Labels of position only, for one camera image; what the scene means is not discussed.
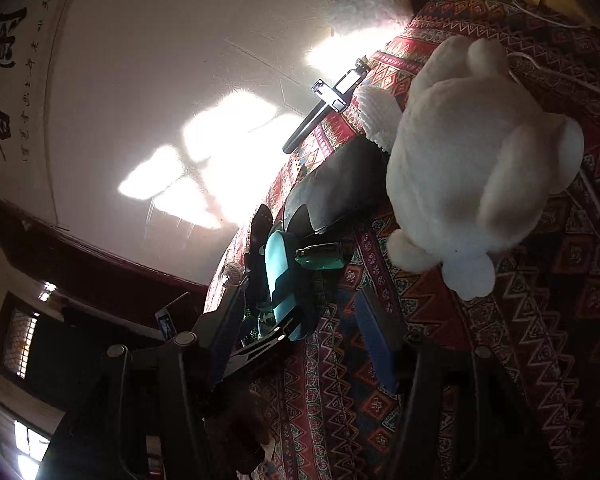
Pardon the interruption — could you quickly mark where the black oval case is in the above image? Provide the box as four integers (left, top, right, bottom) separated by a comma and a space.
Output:
283, 136, 388, 238

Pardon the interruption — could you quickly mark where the red patterned bed cloth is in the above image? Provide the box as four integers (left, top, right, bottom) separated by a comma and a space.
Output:
204, 0, 600, 480

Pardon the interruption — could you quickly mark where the dark wooden door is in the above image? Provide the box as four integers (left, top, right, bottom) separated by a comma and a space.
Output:
0, 200, 207, 330

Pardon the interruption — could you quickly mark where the window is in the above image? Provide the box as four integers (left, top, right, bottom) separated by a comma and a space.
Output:
0, 292, 41, 389

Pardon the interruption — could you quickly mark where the black selfie stick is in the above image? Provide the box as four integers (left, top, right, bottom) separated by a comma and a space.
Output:
283, 56, 370, 155

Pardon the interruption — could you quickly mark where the calligraphy scroll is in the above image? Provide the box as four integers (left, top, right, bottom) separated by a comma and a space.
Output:
0, 0, 69, 224

